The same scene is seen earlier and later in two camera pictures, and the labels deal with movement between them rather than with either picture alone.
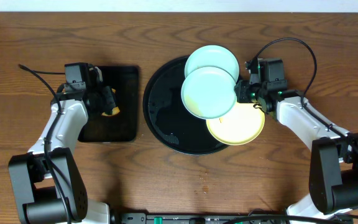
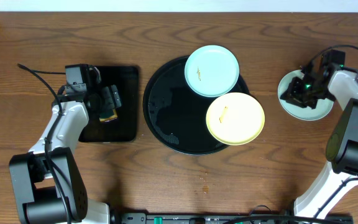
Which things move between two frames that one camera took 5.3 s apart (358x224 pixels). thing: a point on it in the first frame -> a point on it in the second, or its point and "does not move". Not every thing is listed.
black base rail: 222,218 does not move
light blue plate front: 208,93 -> 297,111
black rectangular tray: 122,126 does not move
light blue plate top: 213,56 does not move
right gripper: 242,94 -> 293,94
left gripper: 108,101 does not move
